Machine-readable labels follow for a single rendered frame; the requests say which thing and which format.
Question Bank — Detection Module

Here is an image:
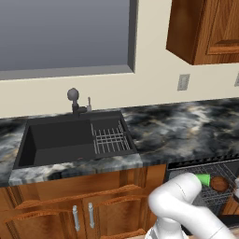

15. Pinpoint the dark grey tap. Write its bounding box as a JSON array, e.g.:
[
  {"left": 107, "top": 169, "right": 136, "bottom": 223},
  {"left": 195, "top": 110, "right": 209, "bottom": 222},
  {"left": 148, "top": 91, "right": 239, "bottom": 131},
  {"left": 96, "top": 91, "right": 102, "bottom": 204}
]
[{"left": 66, "top": 87, "right": 93, "bottom": 118}]

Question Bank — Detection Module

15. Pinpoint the silver cupboard handle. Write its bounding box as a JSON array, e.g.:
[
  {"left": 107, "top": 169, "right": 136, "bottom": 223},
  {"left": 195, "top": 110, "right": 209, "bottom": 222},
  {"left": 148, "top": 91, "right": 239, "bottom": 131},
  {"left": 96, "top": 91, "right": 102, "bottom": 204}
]
[
  {"left": 87, "top": 202, "right": 95, "bottom": 230},
  {"left": 72, "top": 204, "right": 80, "bottom": 232}
]

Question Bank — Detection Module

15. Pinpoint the wooden base cupboard door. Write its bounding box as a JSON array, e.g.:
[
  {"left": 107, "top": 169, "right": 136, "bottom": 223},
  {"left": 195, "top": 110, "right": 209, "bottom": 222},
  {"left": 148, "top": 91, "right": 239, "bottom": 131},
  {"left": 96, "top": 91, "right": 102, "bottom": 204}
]
[
  {"left": 81, "top": 182, "right": 151, "bottom": 239},
  {"left": 0, "top": 186, "right": 86, "bottom": 239}
]

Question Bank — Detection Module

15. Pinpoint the grey wire dishwasher rack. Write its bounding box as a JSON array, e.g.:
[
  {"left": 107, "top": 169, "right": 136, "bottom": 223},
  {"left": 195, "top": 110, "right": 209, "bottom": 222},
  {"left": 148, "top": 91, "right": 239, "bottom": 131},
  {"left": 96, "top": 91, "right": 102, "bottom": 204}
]
[{"left": 167, "top": 162, "right": 239, "bottom": 217}]

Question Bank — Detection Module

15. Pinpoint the black dishwasher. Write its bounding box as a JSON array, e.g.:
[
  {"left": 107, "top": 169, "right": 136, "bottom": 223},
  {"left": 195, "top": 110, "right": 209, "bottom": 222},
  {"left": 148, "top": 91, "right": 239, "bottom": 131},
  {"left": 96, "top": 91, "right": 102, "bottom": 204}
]
[{"left": 163, "top": 157, "right": 239, "bottom": 235}]

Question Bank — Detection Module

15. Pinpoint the brown bowl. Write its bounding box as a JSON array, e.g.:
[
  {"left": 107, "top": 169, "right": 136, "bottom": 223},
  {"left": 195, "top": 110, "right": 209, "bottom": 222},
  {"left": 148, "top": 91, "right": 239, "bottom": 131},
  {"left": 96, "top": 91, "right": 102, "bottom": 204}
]
[{"left": 209, "top": 176, "right": 231, "bottom": 193}]

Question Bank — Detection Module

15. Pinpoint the grey framed window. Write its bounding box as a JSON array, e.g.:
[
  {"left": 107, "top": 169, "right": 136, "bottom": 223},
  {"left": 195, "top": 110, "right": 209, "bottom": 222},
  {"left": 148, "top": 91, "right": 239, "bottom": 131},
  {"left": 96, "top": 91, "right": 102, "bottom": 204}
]
[{"left": 0, "top": 0, "right": 139, "bottom": 81}]

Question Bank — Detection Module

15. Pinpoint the green cup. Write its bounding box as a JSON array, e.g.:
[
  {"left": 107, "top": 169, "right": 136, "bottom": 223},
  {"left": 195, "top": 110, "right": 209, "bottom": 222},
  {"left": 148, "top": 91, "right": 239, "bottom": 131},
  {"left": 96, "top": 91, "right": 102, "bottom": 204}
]
[{"left": 195, "top": 174, "right": 212, "bottom": 188}]

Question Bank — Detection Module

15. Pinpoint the grey wire drying rack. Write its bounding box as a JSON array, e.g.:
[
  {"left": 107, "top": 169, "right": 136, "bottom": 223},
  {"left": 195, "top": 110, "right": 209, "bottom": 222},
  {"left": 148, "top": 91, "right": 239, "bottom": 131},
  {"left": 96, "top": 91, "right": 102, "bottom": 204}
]
[{"left": 90, "top": 119, "right": 132, "bottom": 155}]

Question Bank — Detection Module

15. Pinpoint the black sink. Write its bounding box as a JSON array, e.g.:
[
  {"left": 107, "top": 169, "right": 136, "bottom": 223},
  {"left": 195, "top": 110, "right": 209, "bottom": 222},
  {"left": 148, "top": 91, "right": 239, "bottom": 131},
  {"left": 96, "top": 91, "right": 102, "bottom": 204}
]
[{"left": 12, "top": 109, "right": 139, "bottom": 171}]

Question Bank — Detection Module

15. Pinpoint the wooden wall cabinet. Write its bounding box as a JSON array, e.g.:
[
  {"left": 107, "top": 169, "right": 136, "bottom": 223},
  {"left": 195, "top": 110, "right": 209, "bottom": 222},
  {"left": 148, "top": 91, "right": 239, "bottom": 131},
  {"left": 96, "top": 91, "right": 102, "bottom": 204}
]
[{"left": 165, "top": 0, "right": 239, "bottom": 66}]

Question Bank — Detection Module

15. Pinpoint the wooden wall cabinet door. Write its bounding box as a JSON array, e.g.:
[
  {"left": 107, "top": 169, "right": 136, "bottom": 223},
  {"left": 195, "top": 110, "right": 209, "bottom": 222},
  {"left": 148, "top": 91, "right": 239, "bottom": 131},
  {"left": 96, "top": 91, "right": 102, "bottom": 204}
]
[{"left": 193, "top": 0, "right": 239, "bottom": 66}]

